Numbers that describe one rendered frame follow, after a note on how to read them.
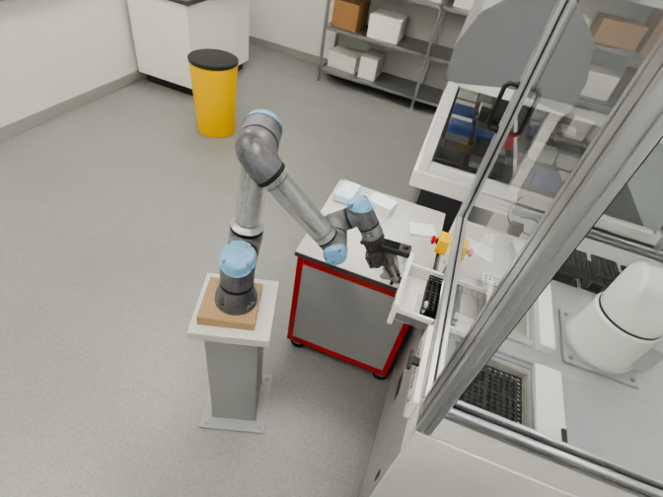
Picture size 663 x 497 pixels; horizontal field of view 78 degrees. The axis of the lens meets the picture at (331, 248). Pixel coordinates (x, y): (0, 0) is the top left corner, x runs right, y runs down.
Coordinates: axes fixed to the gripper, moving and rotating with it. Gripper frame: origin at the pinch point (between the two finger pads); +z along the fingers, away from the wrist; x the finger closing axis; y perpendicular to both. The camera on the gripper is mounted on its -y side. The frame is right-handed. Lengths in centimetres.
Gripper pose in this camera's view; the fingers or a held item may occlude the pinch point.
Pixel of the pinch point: (399, 277)
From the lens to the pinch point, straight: 153.4
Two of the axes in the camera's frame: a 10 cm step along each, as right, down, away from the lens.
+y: -8.5, 1.4, 5.1
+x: -3.3, 6.2, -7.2
